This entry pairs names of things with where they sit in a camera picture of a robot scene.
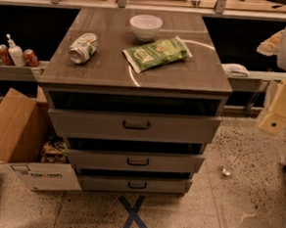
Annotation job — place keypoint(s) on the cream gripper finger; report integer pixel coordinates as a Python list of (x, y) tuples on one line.
[(270, 46), (272, 119)]

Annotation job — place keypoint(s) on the grey top drawer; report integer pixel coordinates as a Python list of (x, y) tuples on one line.
[(134, 127)]

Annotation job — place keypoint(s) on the grey drawer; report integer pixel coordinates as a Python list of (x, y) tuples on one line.
[(110, 160), (135, 184), (134, 127)]

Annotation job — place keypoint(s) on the grey middle drawer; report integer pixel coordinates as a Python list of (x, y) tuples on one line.
[(110, 160)]

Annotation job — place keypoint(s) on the grey drawer cabinet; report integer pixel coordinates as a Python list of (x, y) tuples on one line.
[(108, 83)]

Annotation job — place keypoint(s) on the grey bottom drawer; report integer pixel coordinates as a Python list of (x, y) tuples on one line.
[(135, 184)]

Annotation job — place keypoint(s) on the white folded cloth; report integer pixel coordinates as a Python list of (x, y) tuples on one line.
[(235, 70)]

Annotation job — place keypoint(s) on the green chip bag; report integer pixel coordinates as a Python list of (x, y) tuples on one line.
[(158, 53)]

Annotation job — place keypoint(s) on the white ceramic bowl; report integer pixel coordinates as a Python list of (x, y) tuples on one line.
[(145, 27)]

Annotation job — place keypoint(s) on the blue tape cross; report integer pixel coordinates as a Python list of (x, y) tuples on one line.
[(133, 212)]

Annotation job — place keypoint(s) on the crushed white soda can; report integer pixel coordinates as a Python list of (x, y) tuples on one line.
[(83, 48)]

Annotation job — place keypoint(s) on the red soda can right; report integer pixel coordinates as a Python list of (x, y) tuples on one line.
[(31, 58)]

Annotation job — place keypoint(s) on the red soda can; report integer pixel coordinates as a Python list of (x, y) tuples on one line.
[(31, 58), (5, 56)]

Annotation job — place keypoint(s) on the white pump bottle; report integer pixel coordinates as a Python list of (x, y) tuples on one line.
[(16, 52)]

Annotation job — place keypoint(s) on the white printed cardboard box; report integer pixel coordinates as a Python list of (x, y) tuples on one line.
[(39, 176)]

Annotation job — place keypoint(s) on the red soda can left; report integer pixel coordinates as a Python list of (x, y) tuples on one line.
[(5, 56)]

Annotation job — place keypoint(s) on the brown cardboard box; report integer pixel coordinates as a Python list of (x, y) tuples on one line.
[(23, 128)]

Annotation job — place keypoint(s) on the grey low shelf ledge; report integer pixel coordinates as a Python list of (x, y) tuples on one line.
[(21, 74)]

